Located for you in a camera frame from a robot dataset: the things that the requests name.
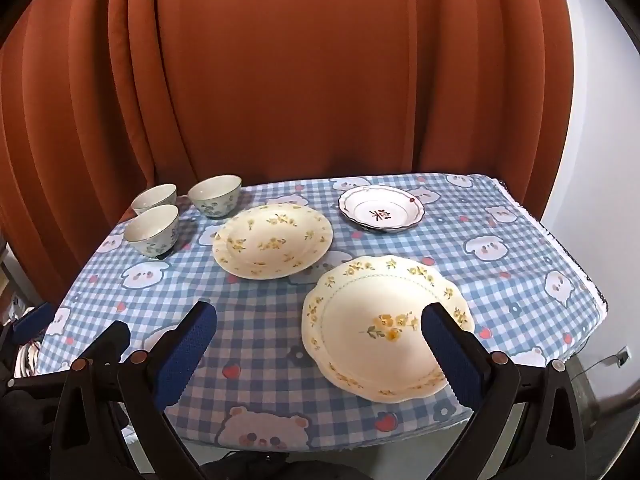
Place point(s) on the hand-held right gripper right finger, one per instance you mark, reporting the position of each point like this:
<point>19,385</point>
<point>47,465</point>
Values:
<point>450,355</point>

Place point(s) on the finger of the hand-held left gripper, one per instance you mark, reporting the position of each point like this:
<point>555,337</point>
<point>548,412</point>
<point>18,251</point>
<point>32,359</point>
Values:
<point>112,337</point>
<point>32,322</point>

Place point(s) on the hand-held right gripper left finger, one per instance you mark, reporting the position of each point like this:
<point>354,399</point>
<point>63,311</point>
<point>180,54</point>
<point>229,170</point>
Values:
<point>185,355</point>

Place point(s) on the small green floral bowl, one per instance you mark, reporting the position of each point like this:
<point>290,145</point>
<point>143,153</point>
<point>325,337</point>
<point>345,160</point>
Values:
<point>215,207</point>
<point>150,201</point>
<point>150,244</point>

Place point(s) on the scalloped yellow floral plate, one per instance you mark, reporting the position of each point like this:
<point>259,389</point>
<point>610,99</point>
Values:
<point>360,300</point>

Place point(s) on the round yellow floral plate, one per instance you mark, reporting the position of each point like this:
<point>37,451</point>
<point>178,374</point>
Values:
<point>272,245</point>

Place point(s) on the white plate with red print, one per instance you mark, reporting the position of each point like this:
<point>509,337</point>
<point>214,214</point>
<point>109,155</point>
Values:
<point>385,205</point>

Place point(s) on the pile of clothes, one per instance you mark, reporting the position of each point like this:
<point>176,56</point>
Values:
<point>25,360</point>

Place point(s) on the blue checked bear tablecloth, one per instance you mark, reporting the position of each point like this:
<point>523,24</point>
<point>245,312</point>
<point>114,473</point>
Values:
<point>260,310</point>

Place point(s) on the orange curtain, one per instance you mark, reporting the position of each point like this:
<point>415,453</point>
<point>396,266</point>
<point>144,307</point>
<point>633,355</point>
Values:
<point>300,60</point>

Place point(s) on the wall socket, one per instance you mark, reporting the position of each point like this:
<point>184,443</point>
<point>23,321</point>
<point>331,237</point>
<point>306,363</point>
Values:
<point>621,357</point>

